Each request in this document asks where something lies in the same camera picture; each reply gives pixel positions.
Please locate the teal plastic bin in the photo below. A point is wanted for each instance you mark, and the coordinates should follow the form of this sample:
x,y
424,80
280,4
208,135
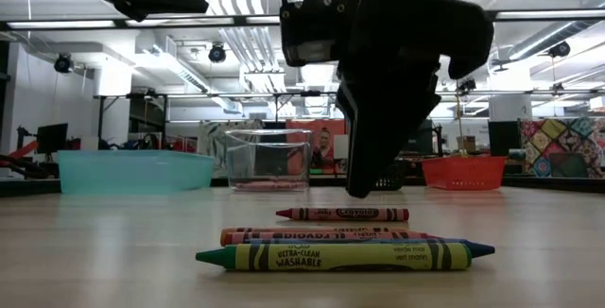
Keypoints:
x,y
132,171

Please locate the black mesh basket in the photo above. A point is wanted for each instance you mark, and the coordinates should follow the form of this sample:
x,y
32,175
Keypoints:
x,y
392,178

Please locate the colourful quilt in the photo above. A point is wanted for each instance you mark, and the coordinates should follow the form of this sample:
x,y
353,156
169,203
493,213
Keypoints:
x,y
558,138

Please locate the red crayon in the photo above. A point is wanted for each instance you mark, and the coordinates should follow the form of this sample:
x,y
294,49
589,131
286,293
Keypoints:
x,y
345,214
331,235
264,186

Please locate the orange panel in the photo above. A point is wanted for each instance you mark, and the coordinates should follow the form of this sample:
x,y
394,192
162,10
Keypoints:
x,y
302,126

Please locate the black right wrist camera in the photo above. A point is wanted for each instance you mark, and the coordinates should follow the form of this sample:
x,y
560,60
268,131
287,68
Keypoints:
x,y
314,29

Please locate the black monitor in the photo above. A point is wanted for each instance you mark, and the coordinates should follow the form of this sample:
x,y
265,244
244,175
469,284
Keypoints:
x,y
424,138
52,138
503,138

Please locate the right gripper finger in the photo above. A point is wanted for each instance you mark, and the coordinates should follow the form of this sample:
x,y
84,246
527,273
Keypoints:
x,y
383,142

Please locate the blue crayon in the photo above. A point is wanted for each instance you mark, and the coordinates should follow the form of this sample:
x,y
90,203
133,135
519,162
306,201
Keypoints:
x,y
479,249

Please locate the red mesh basket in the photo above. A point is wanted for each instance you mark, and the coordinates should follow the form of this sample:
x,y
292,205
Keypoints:
x,y
463,173

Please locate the green crayon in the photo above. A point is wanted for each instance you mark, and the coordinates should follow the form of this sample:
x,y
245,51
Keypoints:
x,y
331,257

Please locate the clear plastic bin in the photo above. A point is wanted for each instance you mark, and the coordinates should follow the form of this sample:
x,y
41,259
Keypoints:
x,y
269,157

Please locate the person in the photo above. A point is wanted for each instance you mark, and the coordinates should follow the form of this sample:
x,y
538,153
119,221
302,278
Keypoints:
x,y
323,149

